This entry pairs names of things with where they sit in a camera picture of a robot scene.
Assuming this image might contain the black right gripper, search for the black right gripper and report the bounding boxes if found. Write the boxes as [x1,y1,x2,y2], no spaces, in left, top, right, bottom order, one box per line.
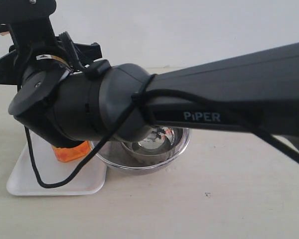
[0,18,102,86]

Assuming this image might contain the orange pump soap bottle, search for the orange pump soap bottle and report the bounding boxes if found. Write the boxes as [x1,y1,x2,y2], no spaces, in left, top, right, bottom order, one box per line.
[51,141,91,163]

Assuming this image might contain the steel mesh strainer basket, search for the steel mesh strainer basket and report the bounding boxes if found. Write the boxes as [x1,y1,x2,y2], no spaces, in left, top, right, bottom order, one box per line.
[96,127,192,175]

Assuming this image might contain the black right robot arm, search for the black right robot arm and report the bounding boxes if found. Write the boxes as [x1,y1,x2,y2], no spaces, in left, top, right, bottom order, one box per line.
[0,17,299,163]

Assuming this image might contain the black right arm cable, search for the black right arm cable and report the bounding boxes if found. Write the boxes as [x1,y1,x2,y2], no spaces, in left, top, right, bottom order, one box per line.
[24,31,299,189]

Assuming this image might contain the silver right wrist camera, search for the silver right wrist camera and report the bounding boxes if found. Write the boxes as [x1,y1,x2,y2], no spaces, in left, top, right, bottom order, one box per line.
[0,0,56,33]

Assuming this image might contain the white rectangular plastic tray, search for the white rectangular plastic tray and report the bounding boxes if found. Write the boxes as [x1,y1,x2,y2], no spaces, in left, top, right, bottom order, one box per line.
[6,133,107,196]

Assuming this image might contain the small stainless steel bowl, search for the small stainless steel bowl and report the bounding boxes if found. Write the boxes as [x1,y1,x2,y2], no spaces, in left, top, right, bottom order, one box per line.
[121,126,184,162]

